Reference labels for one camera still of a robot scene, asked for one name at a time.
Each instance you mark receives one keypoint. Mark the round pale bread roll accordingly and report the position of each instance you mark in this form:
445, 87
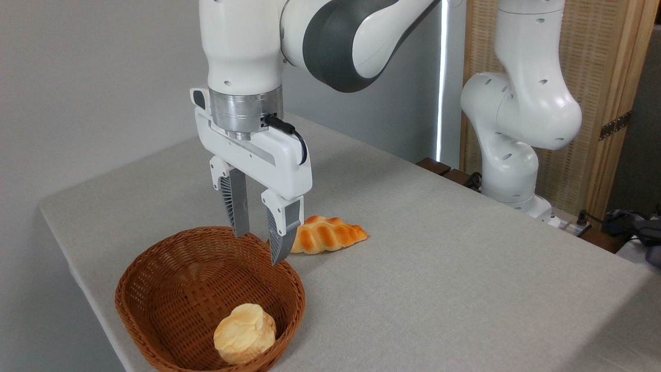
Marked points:
245, 333

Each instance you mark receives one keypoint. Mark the grey blue bundled object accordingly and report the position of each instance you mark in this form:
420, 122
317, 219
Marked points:
651, 240

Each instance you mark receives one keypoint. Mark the ridged golden bread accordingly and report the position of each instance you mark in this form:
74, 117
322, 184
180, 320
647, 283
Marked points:
328, 235

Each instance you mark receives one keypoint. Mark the white power strip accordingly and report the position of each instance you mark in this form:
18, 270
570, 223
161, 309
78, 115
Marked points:
573, 228

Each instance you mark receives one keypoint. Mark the wooden bamboo folding screen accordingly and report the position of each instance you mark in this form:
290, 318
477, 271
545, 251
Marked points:
604, 57

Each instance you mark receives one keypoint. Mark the dark brown wooden block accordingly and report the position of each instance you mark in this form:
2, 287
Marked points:
434, 166
459, 178

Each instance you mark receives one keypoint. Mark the dark metal screen hinge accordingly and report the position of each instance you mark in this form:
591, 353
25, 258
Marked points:
614, 125

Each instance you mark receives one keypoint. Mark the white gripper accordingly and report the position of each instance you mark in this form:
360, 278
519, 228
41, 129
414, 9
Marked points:
281, 160

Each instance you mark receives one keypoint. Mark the brown wicker basket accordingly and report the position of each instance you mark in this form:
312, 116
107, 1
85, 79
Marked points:
170, 289

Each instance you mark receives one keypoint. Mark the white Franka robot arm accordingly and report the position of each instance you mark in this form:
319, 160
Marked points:
242, 46

